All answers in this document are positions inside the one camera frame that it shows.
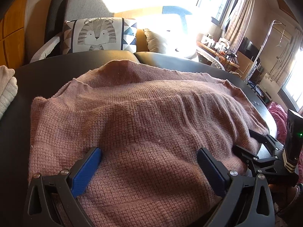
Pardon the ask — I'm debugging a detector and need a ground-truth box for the white flowered board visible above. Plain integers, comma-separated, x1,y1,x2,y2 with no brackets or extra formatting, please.
259,73,277,93

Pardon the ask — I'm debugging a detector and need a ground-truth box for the pink knitted sweater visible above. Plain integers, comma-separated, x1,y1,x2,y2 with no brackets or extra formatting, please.
28,60,270,227

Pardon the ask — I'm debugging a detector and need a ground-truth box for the white folded knitted sweater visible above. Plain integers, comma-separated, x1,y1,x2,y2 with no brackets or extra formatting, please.
0,65,19,120

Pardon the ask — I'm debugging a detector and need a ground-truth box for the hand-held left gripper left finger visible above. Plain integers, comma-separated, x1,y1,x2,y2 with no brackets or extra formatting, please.
24,147,103,227

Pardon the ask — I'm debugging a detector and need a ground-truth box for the tiger print cushion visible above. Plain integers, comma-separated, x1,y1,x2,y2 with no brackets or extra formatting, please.
62,18,138,54

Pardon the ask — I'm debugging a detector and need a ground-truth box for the cluttered wooden side table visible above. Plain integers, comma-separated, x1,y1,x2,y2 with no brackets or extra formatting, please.
201,34,237,58

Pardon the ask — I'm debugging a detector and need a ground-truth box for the beige patterned curtain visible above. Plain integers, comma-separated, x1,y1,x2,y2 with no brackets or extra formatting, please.
223,0,257,50

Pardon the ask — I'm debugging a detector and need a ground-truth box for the grey yellow blue sofa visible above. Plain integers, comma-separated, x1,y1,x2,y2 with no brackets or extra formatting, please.
30,0,225,71

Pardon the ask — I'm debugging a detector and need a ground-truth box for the wooden wardrobe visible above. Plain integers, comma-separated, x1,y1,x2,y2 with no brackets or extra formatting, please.
0,0,31,69

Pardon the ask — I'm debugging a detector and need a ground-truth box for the black television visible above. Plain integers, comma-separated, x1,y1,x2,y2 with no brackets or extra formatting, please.
237,37,259,61

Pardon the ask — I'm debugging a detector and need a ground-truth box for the grey deer print cushion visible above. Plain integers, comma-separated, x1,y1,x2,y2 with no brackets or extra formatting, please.
143,28,198,59

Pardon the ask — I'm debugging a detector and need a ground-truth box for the metal clothes rack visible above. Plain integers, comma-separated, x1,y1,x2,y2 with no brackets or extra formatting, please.
246,20,291,81

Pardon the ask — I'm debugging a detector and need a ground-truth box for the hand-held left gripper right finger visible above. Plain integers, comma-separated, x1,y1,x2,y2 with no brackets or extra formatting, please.
197,147,276,227

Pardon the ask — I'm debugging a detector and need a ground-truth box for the maroon bedspread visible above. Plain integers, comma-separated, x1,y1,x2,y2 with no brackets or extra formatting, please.
267,102,303,147

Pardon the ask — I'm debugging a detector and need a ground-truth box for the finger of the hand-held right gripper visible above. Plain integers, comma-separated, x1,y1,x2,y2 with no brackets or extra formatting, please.
248,130,284,156
233,145,261,169

